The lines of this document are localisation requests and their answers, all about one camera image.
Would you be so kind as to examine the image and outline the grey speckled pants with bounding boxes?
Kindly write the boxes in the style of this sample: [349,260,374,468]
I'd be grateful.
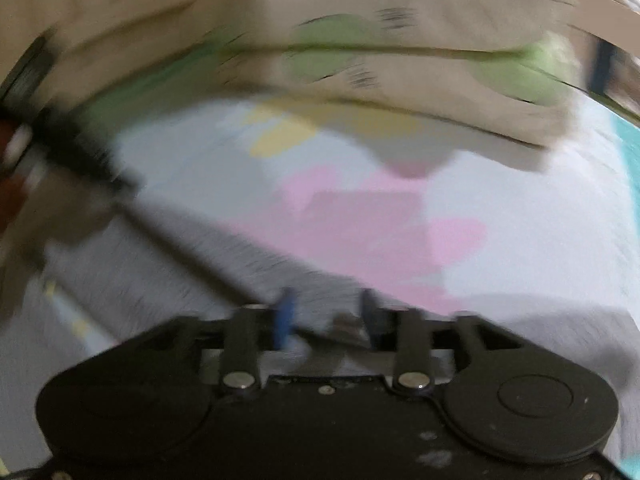
[0,199,640,461]

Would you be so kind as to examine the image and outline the floral bed blanket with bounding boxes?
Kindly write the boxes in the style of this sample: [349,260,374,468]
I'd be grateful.
[85,50,639,318]

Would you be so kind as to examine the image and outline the lower leaf print pillow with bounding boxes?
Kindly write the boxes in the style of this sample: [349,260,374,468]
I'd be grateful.
[215,38,577,148]

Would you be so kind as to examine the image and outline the leaf print pillow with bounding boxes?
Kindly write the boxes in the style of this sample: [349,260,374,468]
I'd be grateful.
[215,38,577,148]
[194,0,577,52]

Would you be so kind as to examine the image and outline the upper leaf print pillow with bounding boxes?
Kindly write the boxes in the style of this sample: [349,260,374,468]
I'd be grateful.
[194,0,577,52]

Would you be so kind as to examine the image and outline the wooden bed side rail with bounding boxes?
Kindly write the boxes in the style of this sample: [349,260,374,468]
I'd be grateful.
[1,0,220,104]

